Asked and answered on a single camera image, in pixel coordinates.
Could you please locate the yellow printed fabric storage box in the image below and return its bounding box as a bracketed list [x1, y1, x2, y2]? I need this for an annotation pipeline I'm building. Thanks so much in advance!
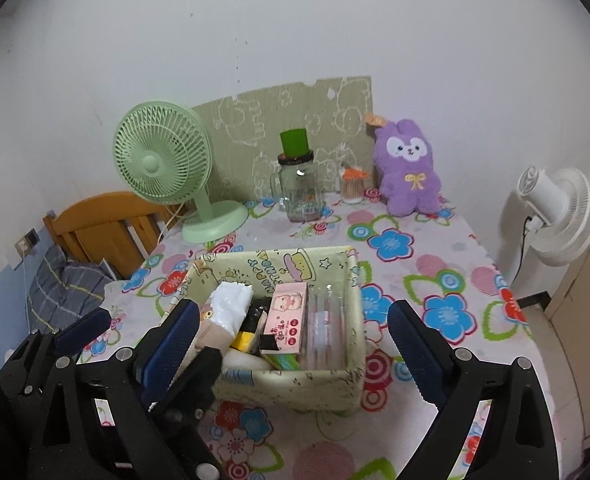
[162, 246, 366, 413]

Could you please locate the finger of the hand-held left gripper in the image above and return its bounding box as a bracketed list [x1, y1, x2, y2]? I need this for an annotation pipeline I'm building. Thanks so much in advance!
[147, 346, 226, 480]
[25, 306, 112, 361]

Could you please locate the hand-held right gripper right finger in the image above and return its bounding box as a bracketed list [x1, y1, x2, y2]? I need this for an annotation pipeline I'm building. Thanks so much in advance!
[386, 299, 560, 480]

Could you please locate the black fan cable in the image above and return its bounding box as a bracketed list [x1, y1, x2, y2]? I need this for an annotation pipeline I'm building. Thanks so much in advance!
[516, 216, 534, 282]

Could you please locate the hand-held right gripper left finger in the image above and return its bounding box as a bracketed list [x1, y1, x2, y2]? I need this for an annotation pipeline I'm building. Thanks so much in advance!
[27, 297, 200, 480]

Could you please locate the white standing fan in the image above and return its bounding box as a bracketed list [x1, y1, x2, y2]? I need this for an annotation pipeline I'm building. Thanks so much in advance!
[497, 166, 590, 281]

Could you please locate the grey plaid pillow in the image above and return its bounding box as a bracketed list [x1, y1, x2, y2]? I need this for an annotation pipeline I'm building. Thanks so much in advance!
[27, 245, 116, 333]

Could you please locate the yellow sponge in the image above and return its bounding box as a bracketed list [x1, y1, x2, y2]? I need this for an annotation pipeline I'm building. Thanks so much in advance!
[231, 331, 262, 352]

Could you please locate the wall outlet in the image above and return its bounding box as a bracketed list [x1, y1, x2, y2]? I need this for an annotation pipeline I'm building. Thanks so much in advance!
[15, 229, 40, 261]

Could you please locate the pink printed box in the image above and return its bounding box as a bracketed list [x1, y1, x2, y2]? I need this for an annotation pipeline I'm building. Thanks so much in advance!
[269, 281, 309, 357]

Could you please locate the white desk fan cable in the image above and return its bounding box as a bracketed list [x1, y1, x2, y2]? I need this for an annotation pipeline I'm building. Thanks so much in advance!
[157, 204, 186, 246]

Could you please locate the cotton swab jar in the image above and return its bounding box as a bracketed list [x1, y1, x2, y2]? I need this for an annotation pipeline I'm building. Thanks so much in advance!
[340, 166, 370, 204]

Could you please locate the white plastic packet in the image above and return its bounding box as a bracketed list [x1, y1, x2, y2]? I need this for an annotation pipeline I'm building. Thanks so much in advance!
[209, 282, 254, 338]

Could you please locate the green plastic cup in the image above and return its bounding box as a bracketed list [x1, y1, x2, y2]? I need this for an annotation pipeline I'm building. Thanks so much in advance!
[280, 129, 313, 158]

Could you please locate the clear plastic box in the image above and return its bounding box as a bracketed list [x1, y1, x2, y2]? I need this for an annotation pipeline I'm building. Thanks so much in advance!
[302, 284, 350, 368]

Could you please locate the green printed board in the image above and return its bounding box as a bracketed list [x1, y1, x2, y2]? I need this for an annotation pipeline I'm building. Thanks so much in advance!
[191, 76, 376, 201]

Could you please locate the purple plush bunny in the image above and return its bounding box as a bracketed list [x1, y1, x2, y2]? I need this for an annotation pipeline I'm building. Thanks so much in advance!
[366, 112, 443, 218]

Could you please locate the green orange tissue packet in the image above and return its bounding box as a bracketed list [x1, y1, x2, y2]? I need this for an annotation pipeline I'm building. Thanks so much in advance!
[265, 352, 303, 371]

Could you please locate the glass jar mug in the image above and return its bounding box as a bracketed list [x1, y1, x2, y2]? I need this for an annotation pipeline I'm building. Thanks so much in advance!
[270, 152, 323, 223]

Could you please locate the green desk fan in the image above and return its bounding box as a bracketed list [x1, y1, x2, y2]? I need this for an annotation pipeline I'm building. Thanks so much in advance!
[113, 101, 249, 245]

